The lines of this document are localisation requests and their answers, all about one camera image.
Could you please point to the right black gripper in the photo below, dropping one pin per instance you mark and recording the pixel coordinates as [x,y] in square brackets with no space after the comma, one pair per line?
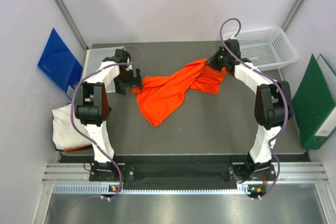
[211,61]

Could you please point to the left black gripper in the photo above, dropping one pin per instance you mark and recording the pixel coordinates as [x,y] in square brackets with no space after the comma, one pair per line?
[134,81]

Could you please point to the orange t-shirt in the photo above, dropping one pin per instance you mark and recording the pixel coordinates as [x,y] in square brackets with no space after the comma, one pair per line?
[160,96]

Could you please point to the white plastic basket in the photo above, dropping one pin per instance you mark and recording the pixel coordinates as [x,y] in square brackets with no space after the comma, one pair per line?
[268,48]

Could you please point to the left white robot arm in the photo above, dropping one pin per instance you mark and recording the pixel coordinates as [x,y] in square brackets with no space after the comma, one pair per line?
[90,110]

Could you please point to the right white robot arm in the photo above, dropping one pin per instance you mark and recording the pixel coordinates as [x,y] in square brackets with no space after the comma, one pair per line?
[272,111]

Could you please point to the white folded t-shirt stack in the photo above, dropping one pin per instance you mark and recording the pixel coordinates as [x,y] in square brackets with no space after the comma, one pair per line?
[65,137]

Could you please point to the translucent plastic sheet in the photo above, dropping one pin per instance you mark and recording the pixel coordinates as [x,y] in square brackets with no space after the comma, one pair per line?
[93,61]

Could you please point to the blue folder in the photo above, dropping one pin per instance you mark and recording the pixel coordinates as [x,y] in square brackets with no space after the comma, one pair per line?
[59,64]

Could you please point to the green binder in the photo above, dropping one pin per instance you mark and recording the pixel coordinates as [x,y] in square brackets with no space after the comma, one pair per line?
[314,104]

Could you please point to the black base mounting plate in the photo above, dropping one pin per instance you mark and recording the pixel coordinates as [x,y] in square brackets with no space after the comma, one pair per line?
[171,173]

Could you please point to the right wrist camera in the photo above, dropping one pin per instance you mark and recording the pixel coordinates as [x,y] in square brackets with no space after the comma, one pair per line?
[233,46]

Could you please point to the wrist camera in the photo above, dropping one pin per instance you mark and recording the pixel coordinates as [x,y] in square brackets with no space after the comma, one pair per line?
[233,46]
[122,56]

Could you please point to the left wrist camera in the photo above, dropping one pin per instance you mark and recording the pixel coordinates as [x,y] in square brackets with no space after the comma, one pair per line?
[122,56]

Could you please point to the aluminium rail frame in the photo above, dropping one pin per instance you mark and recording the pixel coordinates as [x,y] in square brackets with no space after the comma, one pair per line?
[186,193]

